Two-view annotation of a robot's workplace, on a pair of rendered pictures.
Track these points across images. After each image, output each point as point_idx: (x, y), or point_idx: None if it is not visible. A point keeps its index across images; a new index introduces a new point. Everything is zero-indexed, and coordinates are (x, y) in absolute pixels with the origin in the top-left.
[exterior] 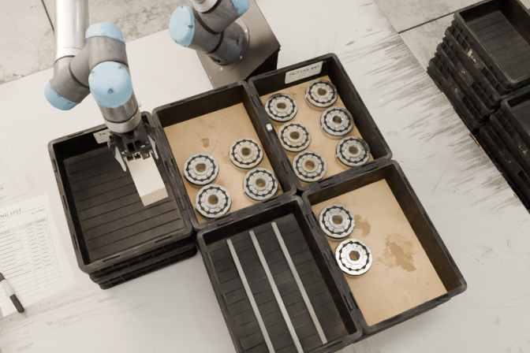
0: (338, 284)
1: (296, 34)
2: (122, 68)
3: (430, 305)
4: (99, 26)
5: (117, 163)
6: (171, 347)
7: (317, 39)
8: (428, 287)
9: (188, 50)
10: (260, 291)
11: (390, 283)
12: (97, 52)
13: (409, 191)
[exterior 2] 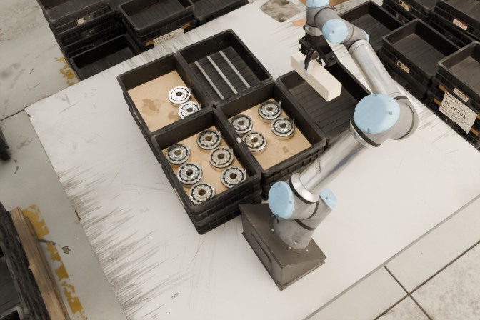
0: (188, 67)
1: (229, 296)
2: (312, 1)
3: (138, 66)
4: (338, 23)
5: (341, 127)
6: (278, 71)
7: (208, 294)
8: (136, 92)
9: (328, 260)
10: (233, 78)
11: (158, 91)
12: (332, 12)
13: (142, 117)
